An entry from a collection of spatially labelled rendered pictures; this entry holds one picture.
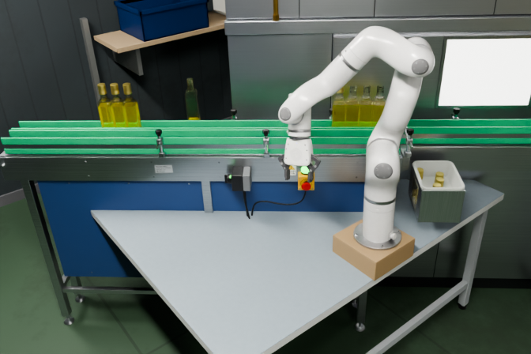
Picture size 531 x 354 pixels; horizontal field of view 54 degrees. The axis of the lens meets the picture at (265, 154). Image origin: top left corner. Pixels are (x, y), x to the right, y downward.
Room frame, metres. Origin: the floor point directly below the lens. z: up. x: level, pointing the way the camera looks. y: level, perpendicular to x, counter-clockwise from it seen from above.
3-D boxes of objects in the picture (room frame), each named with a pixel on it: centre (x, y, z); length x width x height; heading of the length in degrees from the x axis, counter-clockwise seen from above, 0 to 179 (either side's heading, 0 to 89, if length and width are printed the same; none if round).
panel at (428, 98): (2.20, -0.76, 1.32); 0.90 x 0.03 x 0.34; 86
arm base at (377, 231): (1.67, -0.44, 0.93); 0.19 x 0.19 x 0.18
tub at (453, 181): (1.84, -0.71, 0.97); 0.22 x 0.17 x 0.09; 176
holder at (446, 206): (1.87, -0.71, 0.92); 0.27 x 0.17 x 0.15; 176
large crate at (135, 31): (3.80, 0.70, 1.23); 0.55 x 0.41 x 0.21; 127
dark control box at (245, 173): (1.93, 0.11, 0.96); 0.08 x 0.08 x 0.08; 86
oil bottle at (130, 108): (2.17, 0.60, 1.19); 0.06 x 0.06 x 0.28; 86
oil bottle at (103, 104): (2.18, 0.71, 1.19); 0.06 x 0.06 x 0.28; 86
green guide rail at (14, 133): (2.09, 0.29, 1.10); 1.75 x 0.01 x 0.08; 86
